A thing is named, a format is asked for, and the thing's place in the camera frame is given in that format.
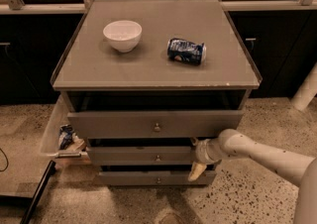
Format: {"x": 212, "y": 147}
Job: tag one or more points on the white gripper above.
{"x": 201, "y": 153}

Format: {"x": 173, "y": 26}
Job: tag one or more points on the grey drawer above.
{"x": 141, "y": 156}
{"x": 151, "y": 178}
{"x": 153, "y": 124}

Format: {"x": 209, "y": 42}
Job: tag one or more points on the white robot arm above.
{"x": 298, "y": 169}

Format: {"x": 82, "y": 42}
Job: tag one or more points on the grey drawer cabinet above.
{"x": 95, "y": 77}

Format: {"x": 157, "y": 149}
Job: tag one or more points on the grey bottom drawer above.
{"x": 151, "y": 178}

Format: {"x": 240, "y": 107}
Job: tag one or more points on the grey top drawer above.
{"x": 153, "y": 124}

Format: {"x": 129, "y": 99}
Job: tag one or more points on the crushed blue soda can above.
{"x": 186, "y": 51}

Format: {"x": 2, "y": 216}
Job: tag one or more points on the white pole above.
{"x": 307, "y": 91}

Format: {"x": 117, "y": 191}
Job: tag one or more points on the blue snack bag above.
{"x": 65, "y": 136}

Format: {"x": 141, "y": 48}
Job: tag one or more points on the white ceramic bowl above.
{"x": 123, "y": 35}

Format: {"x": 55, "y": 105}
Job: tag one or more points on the black floor stand bar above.
{"x": 50, "y": 170}

